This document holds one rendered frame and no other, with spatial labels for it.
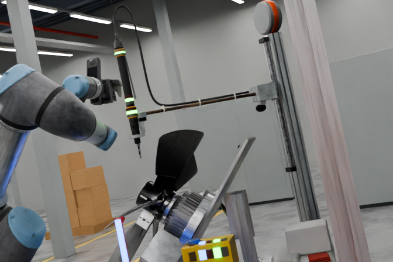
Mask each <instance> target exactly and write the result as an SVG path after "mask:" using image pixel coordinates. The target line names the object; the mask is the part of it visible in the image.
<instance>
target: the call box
mask: <svg viewBox="0 0 393 262"><path fill-rule="evenodd" d="M226 237H227V240H225V241H221V238H226ZM215 239H220V241H219V242H212V243H206V241H207V240H212V241H214V240H215ZM200 241H201V242H202V241H205V244H199V243H196V244H195V245H194V246H189V244H188V242H187V243H186V244H185V245H184V246H183V247H182V248H181V252H182V257H183V261H184V262H190V260H189V254H188V252H192V251H195V254H196V259H197V261H192V262H239V256H238V252H237V247H236V242H235V236H234V235H225V236H218V237H211V238H207V239H200ZM226 246H227V248H228V251H229V256H227V257H219V258H215V256H214V258H212V259H206V260H200V258H199V253H198V251H199V250H205V252H206V249H214V248H218V247H220V248H221V247H226Z"/></svg>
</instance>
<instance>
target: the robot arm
mask: <svg viewBox="0 0 393 262"><path fill-rule="evenodd" d="M121 86H122V83H121V82H120V81H119V80H112V79H105V80H103V79H101V61H100V59H99V58H98V57H97V58H92V59H89V60H87V76H83V75H79V74H77V75H70V76H68V77H67V78H65V80H64V81H63V86H61V85H58V84H57V83H55V82H54V81H52V80H51V79H49V78H47V77H46V76H44V75H43V74H41V73H39V72H38V71H37V70H36V69H32V68H31V67H29V66H27V65H25V64H17V65H15V66H13V67H11V68H10V69H9V70H8V71H6V72H5V73H4V74H3V75H2V76H1V78H0V262H31V260H32V258H33V257H34V255H35V253H36V252H37V250H38V248H39V247H40V246H41V244H42V242H43V238H44V236H45V234H46V226H45V222H44V220H43V219H42V218H41V217H40V215H38V214H37V213H36V212H35V211H33V210H31V209H29V208H25V207H24V206H17V207H15V208H12V207H11V206H9V205H7V204H6V203H7V201H8V198H9V195H8V192H7V190H6V189H7V187H8V184H9V182H10V180H11V178H12V175H13V172H14V170H15V168H16V165H17V163H18V161H19V159H20V156H21V154H22V151H23V149H24V147H25V144H26V142H27V139H28V137H29V135H30V133H31V131H32V130H35V129H37V128H38V127H39V128H41V129H43V130H44V131H46V132H49V133H51V134H53V135H56V136H59V137H62V138H65V139H68V140H72V141H76V142H80V141H85V142H88V143H91V144H93V145H94V146H96V147H97V148H99V149H101V150H103V151H107V150H109V149H110V147H111V146H112V145H113V143H114V141H115V140H116V137H117V135H118V134H117V132H116V131H114V130H113V129H112V128H111V127H109V126H107V125H105V124H104V123H102V122H101V121H100V120H98V119H97V118H96V117H95V115H94V113H93V112H92V110H90V109H89V108H88V107H87V106H86V105H85V104H84V102H85V101H86V99H90V103H91V104H93V105H102V104H109V103H112V102H114V101H117V100H116V94H115V92H117V94H118V96H119V97H121V96H122V91H121Z"/></svg>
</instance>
